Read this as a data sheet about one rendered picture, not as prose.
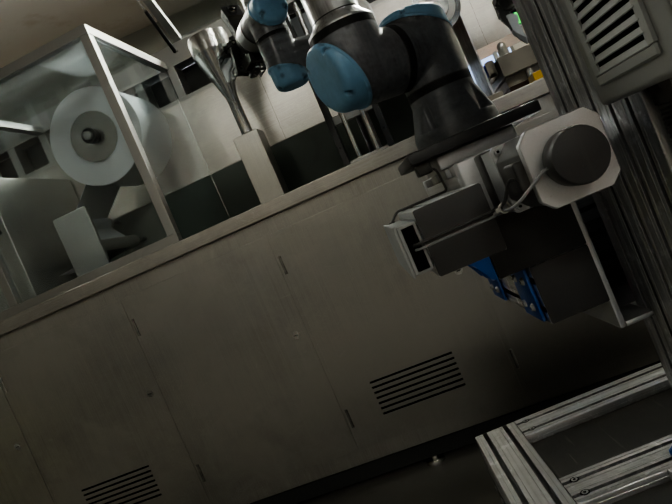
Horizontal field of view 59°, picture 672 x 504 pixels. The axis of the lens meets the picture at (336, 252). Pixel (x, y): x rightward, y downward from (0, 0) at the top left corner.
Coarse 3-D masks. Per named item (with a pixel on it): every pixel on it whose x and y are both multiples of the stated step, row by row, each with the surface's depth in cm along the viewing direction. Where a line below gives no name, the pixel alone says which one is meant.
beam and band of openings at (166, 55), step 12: (372, 0) 222; (384, 0) 215; (288, 12) 225; (216, 24) 225; (228, 36) 224; (168, 48) 228; (180, 48) 228; (168, 60) 229; (180, 60) 228; (192, 60) 231; (168, 72) 230; (180, 72) 234; (192, 72) 235; (180, 84) 229; (192, 84) 236; (204, 84) 235; (180, 96) 230
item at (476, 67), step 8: (464, 24) 181; (456, 32) 201; (464, 32) 185; (464, 40) 192; (464, 48) 198; (472, 48) 183; (472, 56) 189; (472, 64) 196; (480, 64) 181; (472, 72) 203; (480, 72) 187
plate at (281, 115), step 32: (480, 0) 209; (480, 32) 210; (192, 96) 229; (256, 96) 225; (288, 96) 223; (192, 128) 230; (224, 128) 228; (256, 128) 226; (288, 128) 224; (224, 160) 229
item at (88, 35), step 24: (48, 48) 177; (96, 48) 175; (120, 48) 193; (0, 72) 180; (96, 72) 175; (120, 120) 176; (144, 168) 176; (168, 216) 176; (168, 240) 177; (0, 264) 187; (120, 264) 180; (72, 288) 184; (0, 312) 188
